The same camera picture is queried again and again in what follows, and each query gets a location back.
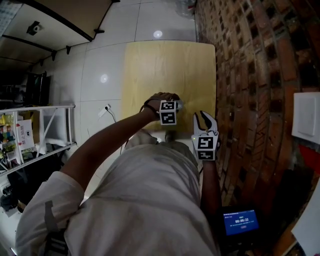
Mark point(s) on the person's left hand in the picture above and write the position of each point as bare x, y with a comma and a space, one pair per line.
161, 97

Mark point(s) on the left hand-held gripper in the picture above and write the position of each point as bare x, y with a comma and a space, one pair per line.
168, 112

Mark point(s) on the person's right forearm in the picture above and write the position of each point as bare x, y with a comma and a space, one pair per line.
211, 187

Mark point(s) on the black wrist band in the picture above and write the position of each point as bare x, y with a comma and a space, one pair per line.
152, 109

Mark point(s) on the small white wall panel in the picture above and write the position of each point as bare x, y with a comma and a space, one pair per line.
306, 115

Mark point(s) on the red tape piece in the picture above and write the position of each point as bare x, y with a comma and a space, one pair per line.
310, 157

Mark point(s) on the white metal shelf rack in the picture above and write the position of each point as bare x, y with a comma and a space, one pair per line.
37, 109

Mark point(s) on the white paper sheet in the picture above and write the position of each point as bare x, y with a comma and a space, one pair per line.
310, 225

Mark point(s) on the person's white shirt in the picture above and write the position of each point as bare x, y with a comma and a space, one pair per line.
140, 205

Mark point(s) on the black trolley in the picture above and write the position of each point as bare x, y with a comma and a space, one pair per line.
37, 87

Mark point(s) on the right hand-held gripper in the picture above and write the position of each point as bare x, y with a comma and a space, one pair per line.
206, 147

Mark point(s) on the small black wall holder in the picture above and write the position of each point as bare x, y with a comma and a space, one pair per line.
33, 28

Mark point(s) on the blue screen tablet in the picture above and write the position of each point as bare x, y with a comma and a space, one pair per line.
241, 222

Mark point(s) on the white power strip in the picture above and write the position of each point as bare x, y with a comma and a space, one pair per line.
104, 110

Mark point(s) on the beige partition panel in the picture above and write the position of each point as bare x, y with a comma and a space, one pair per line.
22, 57
50, 27
75, 12

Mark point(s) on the black wall display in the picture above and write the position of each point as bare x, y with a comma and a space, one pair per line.
297, 185

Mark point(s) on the person's left forearm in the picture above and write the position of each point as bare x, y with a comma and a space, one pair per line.
112, 135

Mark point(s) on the assorted colourful shelf items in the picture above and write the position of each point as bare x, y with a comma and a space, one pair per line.
7, 137

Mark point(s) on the person's beige trousers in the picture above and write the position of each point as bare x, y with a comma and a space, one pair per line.
143, 138

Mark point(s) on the white sign card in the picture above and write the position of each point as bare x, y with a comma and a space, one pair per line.
25, 135

